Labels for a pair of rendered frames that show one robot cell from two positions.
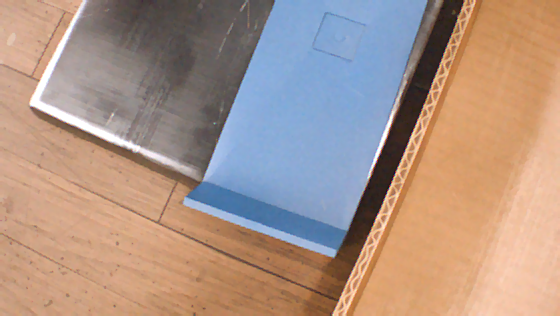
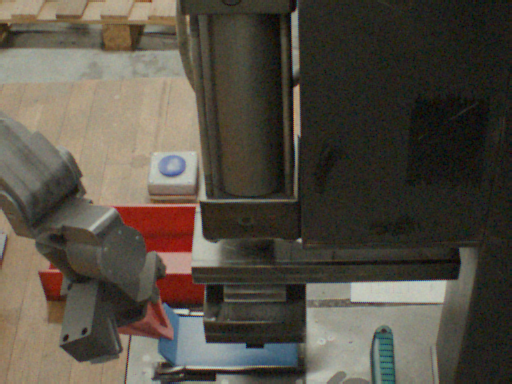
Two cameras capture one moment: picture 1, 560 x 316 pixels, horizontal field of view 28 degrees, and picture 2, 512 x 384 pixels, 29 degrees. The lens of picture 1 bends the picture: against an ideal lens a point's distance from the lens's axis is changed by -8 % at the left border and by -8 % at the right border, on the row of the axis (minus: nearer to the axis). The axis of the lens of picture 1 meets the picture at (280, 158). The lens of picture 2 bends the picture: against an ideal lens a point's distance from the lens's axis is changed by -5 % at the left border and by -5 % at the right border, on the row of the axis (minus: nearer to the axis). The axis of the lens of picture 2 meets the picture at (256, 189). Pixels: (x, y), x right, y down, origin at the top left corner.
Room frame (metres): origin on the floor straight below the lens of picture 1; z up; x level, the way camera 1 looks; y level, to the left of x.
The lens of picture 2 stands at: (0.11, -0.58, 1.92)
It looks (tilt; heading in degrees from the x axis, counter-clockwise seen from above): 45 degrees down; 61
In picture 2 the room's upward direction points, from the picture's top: 3 degrees counter-clockwise
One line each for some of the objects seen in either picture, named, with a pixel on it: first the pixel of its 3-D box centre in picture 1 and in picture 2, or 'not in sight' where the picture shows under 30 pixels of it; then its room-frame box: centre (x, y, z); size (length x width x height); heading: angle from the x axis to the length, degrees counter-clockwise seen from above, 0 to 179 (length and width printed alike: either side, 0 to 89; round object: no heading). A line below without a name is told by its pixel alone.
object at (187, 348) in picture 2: not in sight; (228, 335); (0.42, 0.05, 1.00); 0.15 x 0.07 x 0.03; 147
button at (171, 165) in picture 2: not in sight; (172, 168); (0.52, 0.39, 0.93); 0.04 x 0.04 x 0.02
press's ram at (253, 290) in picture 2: not in sight; (327, 193); (0.51, -0.01, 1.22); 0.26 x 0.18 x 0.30; 147
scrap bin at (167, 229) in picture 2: not in sight; (139, 253); (0.41, 0.27, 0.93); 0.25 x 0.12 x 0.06; 147
